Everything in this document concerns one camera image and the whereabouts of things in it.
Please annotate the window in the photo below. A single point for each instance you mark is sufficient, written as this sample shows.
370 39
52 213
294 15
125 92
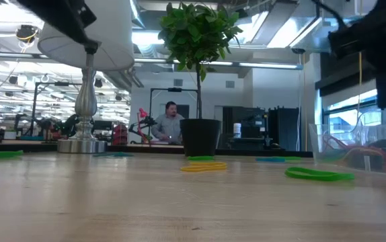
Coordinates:
347 102

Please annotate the wide black rubber band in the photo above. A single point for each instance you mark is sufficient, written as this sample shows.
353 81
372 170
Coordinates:
383 146

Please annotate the black cabinet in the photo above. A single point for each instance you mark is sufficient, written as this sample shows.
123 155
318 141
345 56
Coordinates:
246 117

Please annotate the blue rubber band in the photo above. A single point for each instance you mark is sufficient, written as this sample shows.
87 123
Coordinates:
269 160

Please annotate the dark doorway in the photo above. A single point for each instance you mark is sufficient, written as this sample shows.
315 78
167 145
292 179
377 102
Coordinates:
184 109

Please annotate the person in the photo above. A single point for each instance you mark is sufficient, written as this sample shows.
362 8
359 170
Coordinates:
167 127

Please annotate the black camera stand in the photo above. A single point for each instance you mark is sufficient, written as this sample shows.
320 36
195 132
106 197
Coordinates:
174 89
58 83

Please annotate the background black robot arm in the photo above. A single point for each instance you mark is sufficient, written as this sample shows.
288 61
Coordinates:
63 126

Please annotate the white wipes canister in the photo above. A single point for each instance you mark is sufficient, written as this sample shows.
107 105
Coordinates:
237 131

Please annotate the silver table lamp white shade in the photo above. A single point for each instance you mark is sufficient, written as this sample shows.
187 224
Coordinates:
112 40

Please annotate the green rubber band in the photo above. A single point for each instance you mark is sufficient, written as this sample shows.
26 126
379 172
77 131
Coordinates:
200 158
1 155
334 176
294 158

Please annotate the yellow rubber band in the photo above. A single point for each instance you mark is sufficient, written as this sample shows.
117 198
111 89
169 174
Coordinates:
364 150
203 169

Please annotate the black panel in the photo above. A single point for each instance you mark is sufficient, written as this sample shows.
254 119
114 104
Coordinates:
283 129

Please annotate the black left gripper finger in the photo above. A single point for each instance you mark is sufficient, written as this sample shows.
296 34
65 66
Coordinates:
84 33

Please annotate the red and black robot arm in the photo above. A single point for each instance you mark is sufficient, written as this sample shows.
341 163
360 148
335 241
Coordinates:
150 121

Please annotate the dome ceiling camera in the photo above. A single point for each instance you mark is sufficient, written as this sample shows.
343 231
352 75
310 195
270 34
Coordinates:
298 51

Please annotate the clear plastic bin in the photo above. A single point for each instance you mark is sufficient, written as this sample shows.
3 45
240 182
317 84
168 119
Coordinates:
317 141

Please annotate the silver ceiling duct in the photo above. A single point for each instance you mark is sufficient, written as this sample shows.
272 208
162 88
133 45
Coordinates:
280 27

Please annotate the teal rubber band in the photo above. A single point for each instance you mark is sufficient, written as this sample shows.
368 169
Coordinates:
114 154

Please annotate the long ceiling light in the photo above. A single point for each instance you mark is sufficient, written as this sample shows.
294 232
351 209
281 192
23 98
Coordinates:
267 65

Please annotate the wall air vent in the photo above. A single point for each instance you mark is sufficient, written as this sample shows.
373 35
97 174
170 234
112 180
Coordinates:
230 84
178 82

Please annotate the black computer mouse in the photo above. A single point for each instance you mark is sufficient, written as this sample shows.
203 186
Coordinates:
275 146

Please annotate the potted tree black pot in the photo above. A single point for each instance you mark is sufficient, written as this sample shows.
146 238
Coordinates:
199 138

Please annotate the red tool stack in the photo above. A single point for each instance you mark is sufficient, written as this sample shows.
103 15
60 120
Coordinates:
120 134

